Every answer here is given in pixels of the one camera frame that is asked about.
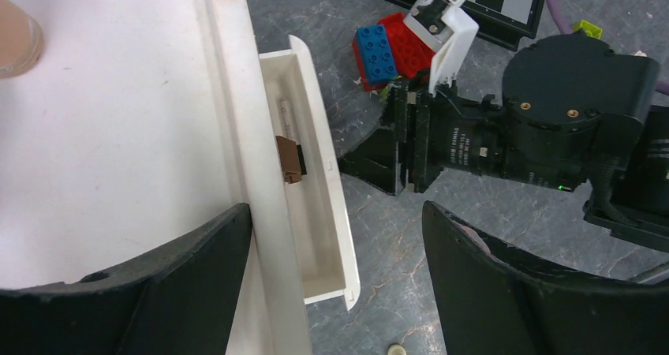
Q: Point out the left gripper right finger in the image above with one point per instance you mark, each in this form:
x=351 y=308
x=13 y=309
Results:
x=495 y=298

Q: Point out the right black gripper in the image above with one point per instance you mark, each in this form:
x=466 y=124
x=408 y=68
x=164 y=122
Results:
x=423 y=135

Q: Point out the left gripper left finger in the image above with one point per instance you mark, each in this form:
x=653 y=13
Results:
x=178 y=298

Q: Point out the white drawer organizer box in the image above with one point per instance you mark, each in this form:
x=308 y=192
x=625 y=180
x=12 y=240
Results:
x=143 y=120

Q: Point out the concealer tube grey cap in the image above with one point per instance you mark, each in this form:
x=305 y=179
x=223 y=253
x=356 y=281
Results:
x=22 y=40

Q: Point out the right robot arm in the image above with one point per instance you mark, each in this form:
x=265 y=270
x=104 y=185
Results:
x=571 y=111

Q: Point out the blue red lego stack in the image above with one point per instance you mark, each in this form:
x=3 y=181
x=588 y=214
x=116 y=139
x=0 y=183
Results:
x=374 y=57

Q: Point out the small cream chess pawn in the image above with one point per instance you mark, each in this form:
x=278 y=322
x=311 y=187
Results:
x=396 y=349

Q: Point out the red lego arch piece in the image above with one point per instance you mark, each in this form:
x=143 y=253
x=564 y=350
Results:
x=410 y=54

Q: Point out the green lego brick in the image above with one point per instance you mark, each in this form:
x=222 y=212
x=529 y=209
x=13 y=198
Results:
x=590 y=29

